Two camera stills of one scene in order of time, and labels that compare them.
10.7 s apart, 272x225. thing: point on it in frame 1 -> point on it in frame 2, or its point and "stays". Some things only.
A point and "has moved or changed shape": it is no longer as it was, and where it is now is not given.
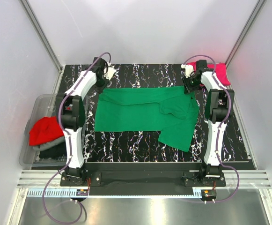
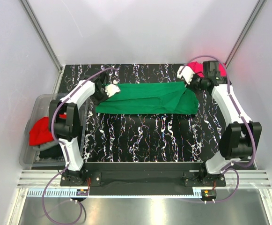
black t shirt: [58, 152] stays
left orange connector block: [81, 192] stays
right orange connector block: [209, 194] stays
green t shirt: [171, 110] has moved or changed shape
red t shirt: [44, 129] stays
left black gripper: [100, 89] -> [96, 102]
